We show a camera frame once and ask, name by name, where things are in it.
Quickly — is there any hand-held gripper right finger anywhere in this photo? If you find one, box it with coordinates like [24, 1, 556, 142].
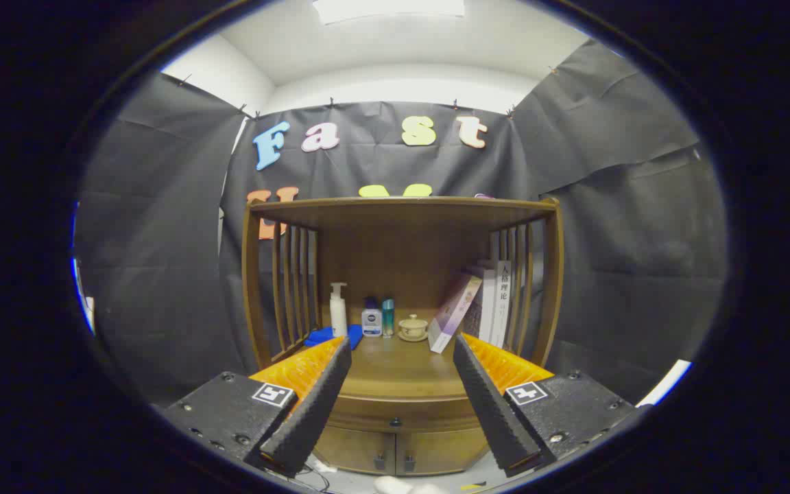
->
[453, 333, 649, 478]

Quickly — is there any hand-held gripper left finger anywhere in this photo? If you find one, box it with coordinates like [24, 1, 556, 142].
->
[162, 336, 353, 478]

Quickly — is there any wooden drawer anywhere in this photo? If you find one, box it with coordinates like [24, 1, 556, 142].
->
[326, 395, 486, 434]

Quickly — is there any wooden cabinet door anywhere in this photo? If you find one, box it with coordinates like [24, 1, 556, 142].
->
[395, 427, 490, 475]
[313, 425, 396, 475]

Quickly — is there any wooden cabinet countertop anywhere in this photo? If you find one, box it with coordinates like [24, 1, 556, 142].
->
[268, 333, 540, 402]

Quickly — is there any brown wooden cabinet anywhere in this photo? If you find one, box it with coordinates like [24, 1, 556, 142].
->
[242, 196, 565, 475]

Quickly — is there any blue folded cloth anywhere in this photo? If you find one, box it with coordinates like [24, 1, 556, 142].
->
[304, 325, 364, 351]

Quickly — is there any book with patterned cover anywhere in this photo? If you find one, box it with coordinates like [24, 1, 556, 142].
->
[462, 274, 499, 342]

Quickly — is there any white pump bottle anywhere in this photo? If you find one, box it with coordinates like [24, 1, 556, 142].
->
[330, 282, 348, 338]

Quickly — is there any purple and white book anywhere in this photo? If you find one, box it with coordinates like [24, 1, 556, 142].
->
[428, 273, 483, 354]

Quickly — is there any white bottle with blue cap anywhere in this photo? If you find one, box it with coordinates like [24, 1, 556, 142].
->
[361, 297, 383, 338]

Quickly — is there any cream lidded teacup with saucer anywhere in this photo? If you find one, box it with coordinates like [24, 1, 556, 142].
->
[398, 314, 429, 342]

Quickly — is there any white rounded thing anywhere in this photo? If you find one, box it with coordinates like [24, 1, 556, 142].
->
[374, 475, 445, 494]

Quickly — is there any ceiling light panel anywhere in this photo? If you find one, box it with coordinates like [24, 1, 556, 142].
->
[311, 0, 466, 25]

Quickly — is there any black floor cable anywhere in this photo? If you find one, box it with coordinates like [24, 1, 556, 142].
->
[301, 462, 332, 492]

